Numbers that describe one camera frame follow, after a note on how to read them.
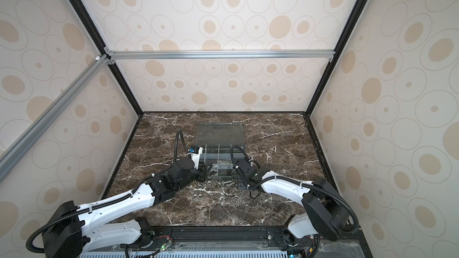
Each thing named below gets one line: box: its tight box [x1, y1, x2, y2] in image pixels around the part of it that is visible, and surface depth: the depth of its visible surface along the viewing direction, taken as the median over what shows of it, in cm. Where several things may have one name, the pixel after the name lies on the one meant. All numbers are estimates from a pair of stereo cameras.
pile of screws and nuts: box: [190, 179, 238, 199], surface depth 89 cm
